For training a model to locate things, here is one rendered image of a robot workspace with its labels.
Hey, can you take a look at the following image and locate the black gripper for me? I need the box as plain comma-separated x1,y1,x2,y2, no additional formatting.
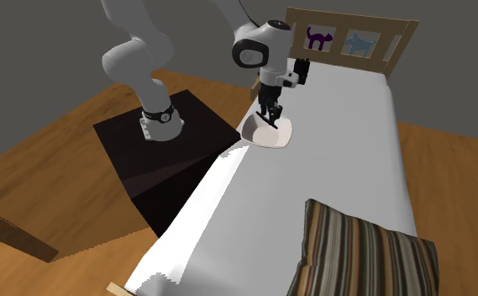
256,83,284,130

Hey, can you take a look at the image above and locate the brown striped pillow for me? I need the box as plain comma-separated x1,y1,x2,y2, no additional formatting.
286,198,441,296

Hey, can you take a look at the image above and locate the wooden bed with white sheet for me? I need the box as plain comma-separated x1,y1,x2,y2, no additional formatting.
106,7,421,296

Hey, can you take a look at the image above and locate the dark robot stand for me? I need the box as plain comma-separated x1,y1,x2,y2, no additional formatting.
92,89,242,239

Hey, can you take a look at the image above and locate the white bowl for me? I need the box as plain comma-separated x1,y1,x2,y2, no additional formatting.
240,112,295,150

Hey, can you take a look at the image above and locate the black blocky object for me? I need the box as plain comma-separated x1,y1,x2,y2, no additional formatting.
293,57,312,87

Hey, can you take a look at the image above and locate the brown wooden board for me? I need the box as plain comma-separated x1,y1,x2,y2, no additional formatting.
0,202,60,264

